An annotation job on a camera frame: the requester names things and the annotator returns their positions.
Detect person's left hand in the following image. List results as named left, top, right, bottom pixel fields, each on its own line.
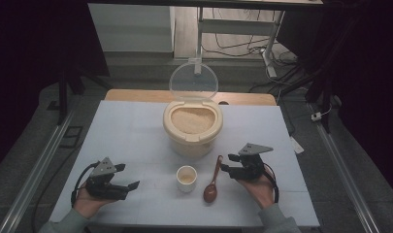
left=74, top=183, right=118, bottom=219

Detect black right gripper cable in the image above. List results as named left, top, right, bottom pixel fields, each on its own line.
left=263, top=162, right=280, bottom=205

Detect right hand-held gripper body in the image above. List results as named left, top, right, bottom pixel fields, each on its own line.
left=228, top=143, right=275, bottom=182

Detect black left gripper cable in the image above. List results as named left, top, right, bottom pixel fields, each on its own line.
left=71, top=160, right=101, bottom=209

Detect white desk frame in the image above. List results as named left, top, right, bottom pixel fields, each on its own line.
left=193, top=6, right=287, bottom=79

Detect beige rice container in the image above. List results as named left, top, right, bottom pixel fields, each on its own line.
left=162, top=99, right=224, bottom=159

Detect clear round container lid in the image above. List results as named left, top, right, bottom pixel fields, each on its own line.
left=169, top=61, right=219, bottom=102

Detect white paper tag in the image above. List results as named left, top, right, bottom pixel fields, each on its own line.
left=288, top=135, right=306, bottom=155

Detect wooden table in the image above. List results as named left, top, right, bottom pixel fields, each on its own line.
left=105, top=88, right=278, bottom=107

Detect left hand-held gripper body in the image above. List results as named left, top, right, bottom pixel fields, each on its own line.
left=84, top=156, right=131, bottom=201

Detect brown wooden spoon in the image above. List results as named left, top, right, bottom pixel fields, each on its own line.
left=202, top=154, right=224, bottom=205

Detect black floor cables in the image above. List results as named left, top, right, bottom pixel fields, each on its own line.
left=202, top=7, right=299, bottom=67

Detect white table mat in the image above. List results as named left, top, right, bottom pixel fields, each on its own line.
left=49, top=100, right=320, bottom=228

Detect white cup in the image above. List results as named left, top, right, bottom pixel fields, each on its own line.
left=176, top=165, right=198, bottom=194

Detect person's right hand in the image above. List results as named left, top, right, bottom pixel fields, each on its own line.
left=237, top=168, right=277, bottom=211

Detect black stand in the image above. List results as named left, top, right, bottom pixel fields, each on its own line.
left=47, top=61, right=114, bottom=126
left=280, top=13, right=358, bottom=134

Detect black floor frame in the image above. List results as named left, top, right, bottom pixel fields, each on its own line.
left=58, top=125, right=84, bottom=150

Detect metal floor rail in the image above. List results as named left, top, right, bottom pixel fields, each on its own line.
left=0, top=102, right=81, bottom=233
left=309, top=103, right=381, bottom=233

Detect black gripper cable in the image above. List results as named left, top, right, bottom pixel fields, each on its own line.
left=71, top=160, right=101, bottom=209
left=263, top=162, right=280, bottom=205

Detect rice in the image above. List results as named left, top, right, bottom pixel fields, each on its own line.
left=170, top=107, right=216, bottom=135

